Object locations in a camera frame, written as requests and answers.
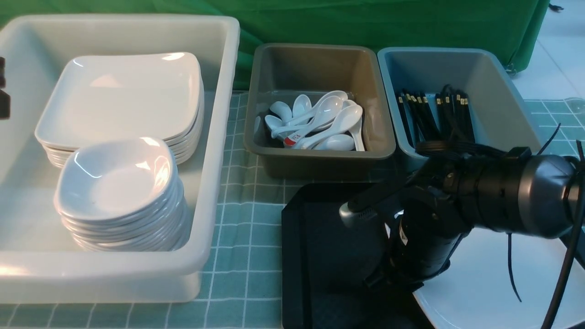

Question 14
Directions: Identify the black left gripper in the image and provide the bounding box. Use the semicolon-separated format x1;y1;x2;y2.
0;57;11;120

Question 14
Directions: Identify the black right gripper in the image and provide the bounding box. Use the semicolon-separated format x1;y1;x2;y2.
339;157;472;292

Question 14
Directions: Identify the large white square plate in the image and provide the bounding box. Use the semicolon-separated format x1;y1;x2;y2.
414;228;566;329

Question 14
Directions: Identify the black chopstick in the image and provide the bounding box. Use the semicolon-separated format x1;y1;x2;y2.
402;88;436;146
405;92;441;140

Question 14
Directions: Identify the white bowl tray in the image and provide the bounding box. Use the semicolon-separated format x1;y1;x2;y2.
53;137;178;223
59;180;184;228

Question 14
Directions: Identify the white ceramic spoon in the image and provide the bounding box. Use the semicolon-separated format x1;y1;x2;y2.
283;96;344;148

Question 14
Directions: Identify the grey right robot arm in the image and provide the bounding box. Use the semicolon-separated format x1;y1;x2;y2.
339;141;584;292

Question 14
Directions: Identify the stack of white square plates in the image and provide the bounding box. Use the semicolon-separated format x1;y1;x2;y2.
35;52;205;167

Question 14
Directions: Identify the bundle of black chopsticks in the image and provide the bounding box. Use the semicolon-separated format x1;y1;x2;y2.
395;84;476;147

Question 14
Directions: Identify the black serving tray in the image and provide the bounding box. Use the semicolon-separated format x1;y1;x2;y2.
282;182;436;329

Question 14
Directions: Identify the blue-grey plastic bin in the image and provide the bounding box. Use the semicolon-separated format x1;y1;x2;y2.
378;47;547;171

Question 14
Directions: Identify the pile of white spoons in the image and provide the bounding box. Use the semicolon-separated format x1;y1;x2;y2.
250;91;366;151

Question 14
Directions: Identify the stack of white bowls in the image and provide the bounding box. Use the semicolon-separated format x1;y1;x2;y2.
61;180;192;252

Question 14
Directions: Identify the large white plastic tub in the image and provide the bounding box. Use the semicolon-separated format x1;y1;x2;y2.
1;14;240;304

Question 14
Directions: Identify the green checked tablecloth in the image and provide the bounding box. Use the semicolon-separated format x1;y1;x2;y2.
0;90;585;329

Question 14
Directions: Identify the brown plastic bin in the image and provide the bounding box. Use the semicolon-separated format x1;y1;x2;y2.
243;43;396;181

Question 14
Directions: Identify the green backdrop cloth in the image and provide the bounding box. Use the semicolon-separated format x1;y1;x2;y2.
0;0;549;90

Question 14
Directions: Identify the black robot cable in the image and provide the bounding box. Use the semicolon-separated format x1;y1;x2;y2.
505;122;585;329

